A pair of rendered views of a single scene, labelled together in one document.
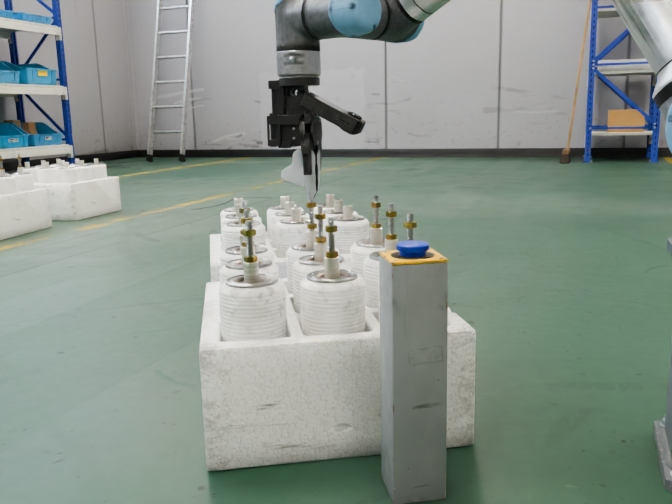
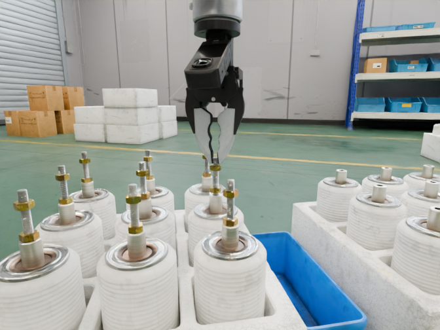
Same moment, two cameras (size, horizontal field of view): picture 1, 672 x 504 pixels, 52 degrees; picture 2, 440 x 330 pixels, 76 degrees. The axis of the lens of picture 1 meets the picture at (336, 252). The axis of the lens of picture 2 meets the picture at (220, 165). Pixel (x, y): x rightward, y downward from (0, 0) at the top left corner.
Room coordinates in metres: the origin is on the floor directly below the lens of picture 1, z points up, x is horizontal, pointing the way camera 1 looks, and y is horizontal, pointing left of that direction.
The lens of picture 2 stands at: (1.22, -0.41, 0.44)
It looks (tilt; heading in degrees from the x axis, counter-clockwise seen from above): 13 degrees down; 89
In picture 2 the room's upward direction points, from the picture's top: straight up
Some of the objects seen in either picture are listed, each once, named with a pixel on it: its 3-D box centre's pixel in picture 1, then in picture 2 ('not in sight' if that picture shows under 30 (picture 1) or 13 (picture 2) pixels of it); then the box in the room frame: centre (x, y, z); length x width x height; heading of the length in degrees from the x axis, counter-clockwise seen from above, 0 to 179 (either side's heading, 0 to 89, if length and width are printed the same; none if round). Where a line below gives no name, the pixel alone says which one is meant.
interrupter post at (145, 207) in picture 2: (321, 252); (145, 207); (1.10, 0.02, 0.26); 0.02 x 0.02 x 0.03
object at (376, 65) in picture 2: not in sight; (374, 67); (3.53, 3.82, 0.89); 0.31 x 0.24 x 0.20; 70
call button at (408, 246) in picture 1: (412, 250); not in sight; (0.83, -0.09, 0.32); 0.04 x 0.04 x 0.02
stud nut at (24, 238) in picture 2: not in sight; (29, 236); (1.01, -0.11, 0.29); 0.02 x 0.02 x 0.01; 27
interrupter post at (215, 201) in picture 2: (312, 239); (215, 203); (1.22, 0.04, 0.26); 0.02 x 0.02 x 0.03
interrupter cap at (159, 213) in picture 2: (321, 260); (145, 215); (1.10, 0.02, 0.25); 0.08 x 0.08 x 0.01
